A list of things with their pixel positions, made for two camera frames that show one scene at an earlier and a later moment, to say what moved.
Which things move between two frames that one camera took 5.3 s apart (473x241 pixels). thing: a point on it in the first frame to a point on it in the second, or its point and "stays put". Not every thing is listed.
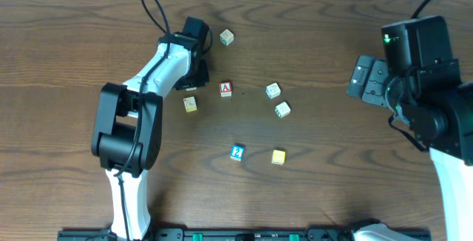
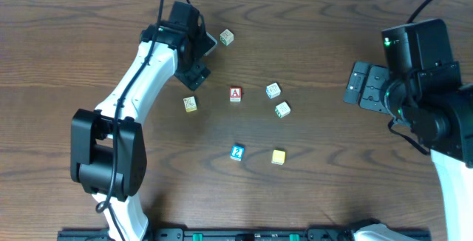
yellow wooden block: (278, 157) stays put
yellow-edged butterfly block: (190, 103) stays put
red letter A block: (225, 89) to (235, 94)
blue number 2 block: (237, 152) stays put
